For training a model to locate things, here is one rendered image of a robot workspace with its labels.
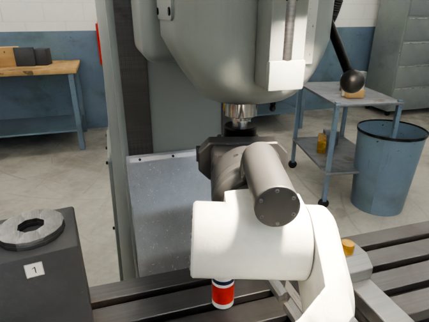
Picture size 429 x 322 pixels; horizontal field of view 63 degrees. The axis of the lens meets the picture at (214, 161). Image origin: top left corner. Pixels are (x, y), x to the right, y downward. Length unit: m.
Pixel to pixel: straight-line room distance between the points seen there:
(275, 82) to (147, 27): 0.26
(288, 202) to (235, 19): 0.21
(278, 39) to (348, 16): 5.40
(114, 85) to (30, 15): 3.91
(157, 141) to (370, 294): 0.57
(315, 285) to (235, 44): 0.25
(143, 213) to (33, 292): 0.38
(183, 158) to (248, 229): 0.63
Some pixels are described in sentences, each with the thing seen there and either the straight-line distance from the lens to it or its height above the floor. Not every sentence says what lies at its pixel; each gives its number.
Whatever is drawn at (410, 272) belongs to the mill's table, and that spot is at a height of 0.93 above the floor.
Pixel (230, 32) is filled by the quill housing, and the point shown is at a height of 1.40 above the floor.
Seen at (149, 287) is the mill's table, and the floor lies 0.93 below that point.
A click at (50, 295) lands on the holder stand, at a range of 0.58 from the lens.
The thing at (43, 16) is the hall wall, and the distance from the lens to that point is 4.70.
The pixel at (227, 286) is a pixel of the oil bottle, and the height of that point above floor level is 0.98.
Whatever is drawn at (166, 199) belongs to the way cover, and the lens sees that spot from 0.89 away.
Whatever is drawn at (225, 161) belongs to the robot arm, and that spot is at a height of 1.26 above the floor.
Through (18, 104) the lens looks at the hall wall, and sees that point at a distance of 4.88.
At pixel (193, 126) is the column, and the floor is 1.15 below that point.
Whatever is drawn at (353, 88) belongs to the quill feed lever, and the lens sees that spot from 0.48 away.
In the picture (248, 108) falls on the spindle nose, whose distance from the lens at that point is 0.48.
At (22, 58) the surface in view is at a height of 0.96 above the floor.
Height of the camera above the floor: 1.42
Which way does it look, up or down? 23 degrees down
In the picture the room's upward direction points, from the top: straight up
